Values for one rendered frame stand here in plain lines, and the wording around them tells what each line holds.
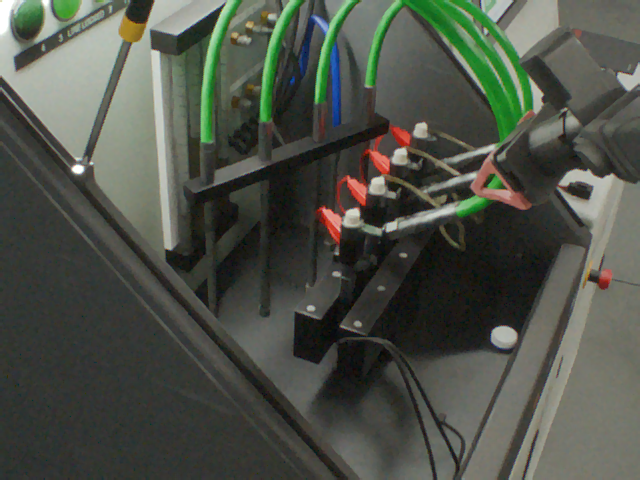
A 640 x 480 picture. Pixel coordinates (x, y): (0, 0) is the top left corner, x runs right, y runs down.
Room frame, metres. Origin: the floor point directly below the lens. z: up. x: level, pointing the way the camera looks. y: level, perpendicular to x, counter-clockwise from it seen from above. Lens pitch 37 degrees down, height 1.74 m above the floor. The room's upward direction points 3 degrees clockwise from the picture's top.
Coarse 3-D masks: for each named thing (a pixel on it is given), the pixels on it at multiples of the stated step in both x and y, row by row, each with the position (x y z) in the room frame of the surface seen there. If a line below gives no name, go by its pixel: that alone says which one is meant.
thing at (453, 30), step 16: (240, 0) 0.96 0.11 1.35; (416, 0) 0.87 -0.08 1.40; (224, 16) 0.96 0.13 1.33; (432, 16) 0.87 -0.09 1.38; (448, 16) 0.87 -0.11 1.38; (224, 32) 0.97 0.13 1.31; (448, 32) 0.86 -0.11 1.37; (464, 32) 0.86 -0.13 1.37; (464, 48) 0.85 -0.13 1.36; (208, 64) 0.97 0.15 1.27; (480, 64) 0.85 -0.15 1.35; (208, 80) 0.97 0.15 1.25; (496, 80) 0.84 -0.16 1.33; (208, 96) 0.97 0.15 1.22; (496, 96) 0.84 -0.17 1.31; (208, 112) 0.97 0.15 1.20; (512, 112) 0.84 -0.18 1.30; (208, 128) 0.97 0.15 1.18; (512, 128) 0.83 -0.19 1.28; (208, 144) 0.97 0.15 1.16; (464, 208) 0.84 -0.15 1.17; (480, 208) 0.84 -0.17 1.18
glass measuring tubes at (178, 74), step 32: (224, 0) 1.11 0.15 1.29; (160, 32) 1.01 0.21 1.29; (192, 32) 1.03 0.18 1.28; (160, 64) 1.01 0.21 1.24; (192, 64) 1.05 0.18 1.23; (224, 64) 1.12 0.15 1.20; (160, 96) 1.01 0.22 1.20; (192, 96) 1.05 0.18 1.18; (224, 96) 1.11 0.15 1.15; (160, 128) 1.01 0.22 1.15; (192, 128) 1.05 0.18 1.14; (224, 128) 1.11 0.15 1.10; (160, 160) 1.02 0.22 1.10; (192, 160) 1.05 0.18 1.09; (224, 160) 1.11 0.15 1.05; (192, 224) 1.05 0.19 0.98; (224, 224) 1.09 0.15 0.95; (192, 256) 1.01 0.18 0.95
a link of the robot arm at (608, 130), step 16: (624, 96) 0.70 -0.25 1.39; (608, 112) 0.69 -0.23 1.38; (624, 112) 0.66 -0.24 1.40; (592, 128) 0.67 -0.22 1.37; (608, 128) 0.65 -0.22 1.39; (624, 128) 0.63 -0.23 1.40; (608, 144) 0.66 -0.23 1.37; (624, 144) 0.63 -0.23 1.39; (624, 160) 0.64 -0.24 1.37; (624, 176) 0.66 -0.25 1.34
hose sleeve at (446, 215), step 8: (448, 208) 0.86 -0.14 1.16; (416, 216) 0.87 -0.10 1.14; (424, 216) 0.86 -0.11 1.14; (432, 216) 0.86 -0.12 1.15; (440, 216) 0.85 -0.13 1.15; (448, 216) 0.85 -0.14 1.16; (456, 216) 0.84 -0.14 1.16; (400, 224) 0.87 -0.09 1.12; (408, 224) 0.87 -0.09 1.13; (416, 224) 0.86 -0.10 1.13; (424, 224) 0.86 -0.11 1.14; (432, 224) 0.85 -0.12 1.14; (440, 224) 0.85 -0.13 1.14; (400, 232) 0.87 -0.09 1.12; (408, 232) 0.87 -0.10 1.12
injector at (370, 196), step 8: (368, 192) 0.97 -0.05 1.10; (384, 192) 0.97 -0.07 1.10; (368, 200) 0.97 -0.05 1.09; (376, 200) 0.96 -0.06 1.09; (384, 200) 0.97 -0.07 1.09; (368, 208) 0.97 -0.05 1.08; (376, 208) 0.96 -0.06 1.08; (384, 208) 0.97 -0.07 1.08; (368, 216) 0.97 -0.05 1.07; (376, 216) 0.96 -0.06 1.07; (384, 216) 0.97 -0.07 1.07; (368, 224) 0.96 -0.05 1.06; (376, 224) 0.96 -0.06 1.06; (384, 224) 0.97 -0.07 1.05; (368, 240) 0.97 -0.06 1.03; (376, 240) 0.97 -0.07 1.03; (368, 248) 0.97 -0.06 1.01; (376, 248) 0.97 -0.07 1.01; (376, 256) 0.97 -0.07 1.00; (376, 264) 0.97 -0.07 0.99; (368, 272) 0.97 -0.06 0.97; (368, 280) 0.97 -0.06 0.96
